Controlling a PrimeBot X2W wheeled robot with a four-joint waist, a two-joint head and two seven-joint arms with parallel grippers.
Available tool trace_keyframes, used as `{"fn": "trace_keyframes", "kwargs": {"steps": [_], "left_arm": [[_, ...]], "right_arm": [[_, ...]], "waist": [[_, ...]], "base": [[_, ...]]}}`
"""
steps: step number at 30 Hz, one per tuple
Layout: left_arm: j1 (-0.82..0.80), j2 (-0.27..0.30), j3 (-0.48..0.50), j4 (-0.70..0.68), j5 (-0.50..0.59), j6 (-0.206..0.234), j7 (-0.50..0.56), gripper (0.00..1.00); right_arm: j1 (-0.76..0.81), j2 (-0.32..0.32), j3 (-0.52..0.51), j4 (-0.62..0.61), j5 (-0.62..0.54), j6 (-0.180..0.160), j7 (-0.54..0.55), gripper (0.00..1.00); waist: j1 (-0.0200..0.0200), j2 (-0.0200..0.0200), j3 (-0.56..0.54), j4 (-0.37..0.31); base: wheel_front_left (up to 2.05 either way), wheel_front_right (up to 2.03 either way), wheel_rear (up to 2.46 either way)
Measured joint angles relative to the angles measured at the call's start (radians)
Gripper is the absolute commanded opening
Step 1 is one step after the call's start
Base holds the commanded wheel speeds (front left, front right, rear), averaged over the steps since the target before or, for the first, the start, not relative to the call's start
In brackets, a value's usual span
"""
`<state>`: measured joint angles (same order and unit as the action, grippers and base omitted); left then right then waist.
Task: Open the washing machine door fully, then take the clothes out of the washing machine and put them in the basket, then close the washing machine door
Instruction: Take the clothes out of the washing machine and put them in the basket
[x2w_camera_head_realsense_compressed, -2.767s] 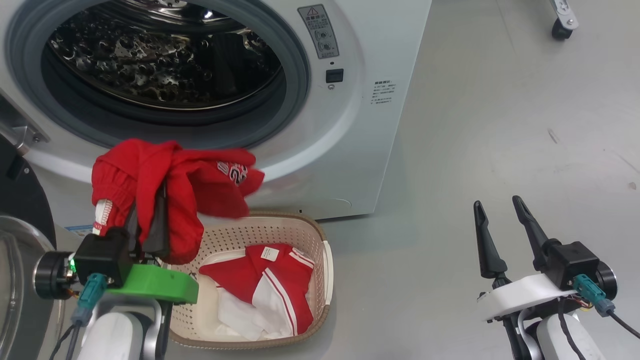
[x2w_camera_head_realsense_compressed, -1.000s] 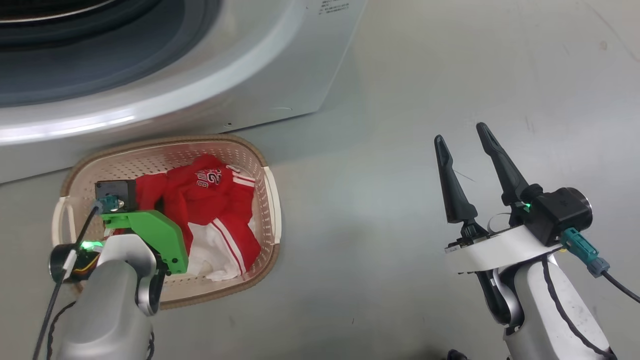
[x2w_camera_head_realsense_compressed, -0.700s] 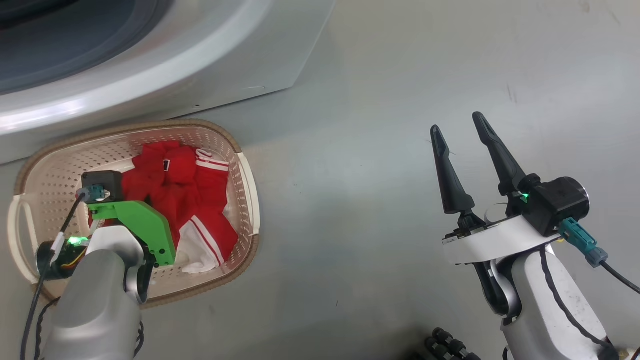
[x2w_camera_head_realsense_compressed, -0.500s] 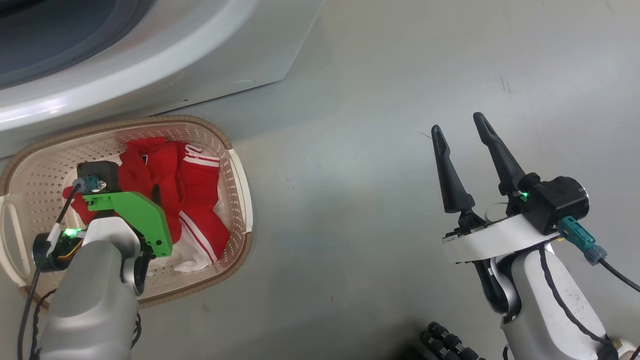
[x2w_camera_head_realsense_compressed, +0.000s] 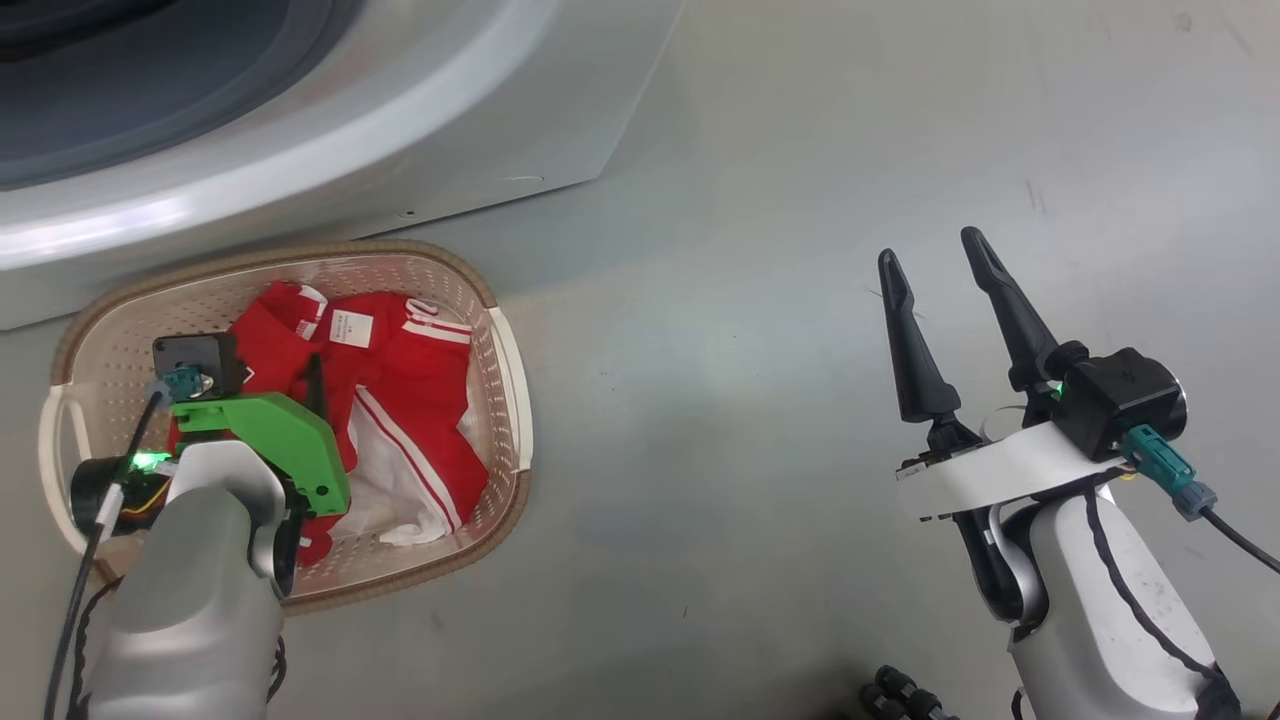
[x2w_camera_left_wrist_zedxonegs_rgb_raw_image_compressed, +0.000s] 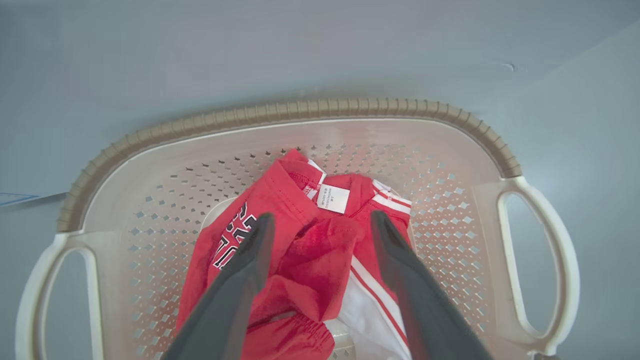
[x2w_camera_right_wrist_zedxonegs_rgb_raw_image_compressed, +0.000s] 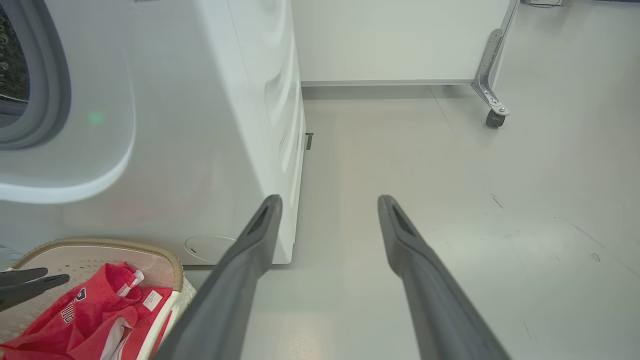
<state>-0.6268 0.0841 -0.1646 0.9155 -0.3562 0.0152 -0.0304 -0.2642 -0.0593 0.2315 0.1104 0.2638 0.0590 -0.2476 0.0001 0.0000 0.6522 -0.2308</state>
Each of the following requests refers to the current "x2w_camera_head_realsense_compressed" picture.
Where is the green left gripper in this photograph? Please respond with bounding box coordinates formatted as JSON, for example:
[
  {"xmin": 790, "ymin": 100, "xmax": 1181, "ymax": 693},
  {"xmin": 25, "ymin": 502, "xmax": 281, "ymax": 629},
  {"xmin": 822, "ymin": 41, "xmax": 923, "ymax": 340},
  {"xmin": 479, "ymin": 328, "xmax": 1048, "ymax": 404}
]
[{"xmin": 70, "ymin": 352, "xmax": 351, "ymax": 541}]

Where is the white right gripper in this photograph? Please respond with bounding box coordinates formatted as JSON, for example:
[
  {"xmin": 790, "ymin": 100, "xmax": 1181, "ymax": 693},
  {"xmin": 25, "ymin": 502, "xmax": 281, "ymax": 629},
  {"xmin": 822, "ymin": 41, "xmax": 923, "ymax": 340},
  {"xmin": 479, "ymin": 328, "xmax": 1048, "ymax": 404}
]
[{"xmin": 878, "ymin": 226, "xmax": 1126, "ymax": 523}]

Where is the red white sports garment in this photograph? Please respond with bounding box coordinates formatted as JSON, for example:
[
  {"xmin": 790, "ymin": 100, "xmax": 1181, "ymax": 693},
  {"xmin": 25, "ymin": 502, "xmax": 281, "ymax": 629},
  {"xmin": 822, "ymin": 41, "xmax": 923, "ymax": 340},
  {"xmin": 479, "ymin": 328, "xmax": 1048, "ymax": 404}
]
[{"xmin": 165, "ymin": 280, "xmax": 491, "ymax": 567}]

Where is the cream perforated laundry basket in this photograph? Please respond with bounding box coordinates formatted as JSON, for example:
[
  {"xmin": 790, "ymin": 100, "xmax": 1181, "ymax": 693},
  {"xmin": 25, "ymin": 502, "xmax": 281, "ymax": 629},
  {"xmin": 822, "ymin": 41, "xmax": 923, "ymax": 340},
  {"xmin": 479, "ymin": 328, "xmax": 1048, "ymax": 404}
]
[{"xmin": 38, "ymin": 240, "xmax": 534, "ymax": 614}]

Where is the white washing machine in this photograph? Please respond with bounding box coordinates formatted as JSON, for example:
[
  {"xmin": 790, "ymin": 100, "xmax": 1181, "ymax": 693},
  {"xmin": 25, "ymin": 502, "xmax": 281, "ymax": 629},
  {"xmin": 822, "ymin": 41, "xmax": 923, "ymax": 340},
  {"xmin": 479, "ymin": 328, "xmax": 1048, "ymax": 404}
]
[{"xmin": 0, "ymin": 0, "xmax": 686, "ymax": 331}]

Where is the left black cable teal plug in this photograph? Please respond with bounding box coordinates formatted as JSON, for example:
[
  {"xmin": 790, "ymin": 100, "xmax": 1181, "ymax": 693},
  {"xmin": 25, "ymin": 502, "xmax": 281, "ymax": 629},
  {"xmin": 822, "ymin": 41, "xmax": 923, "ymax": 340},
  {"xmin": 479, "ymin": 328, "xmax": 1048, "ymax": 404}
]
[{"xmin": 42, "ymin": 365, "xmax": 206, "ymax": 720}]

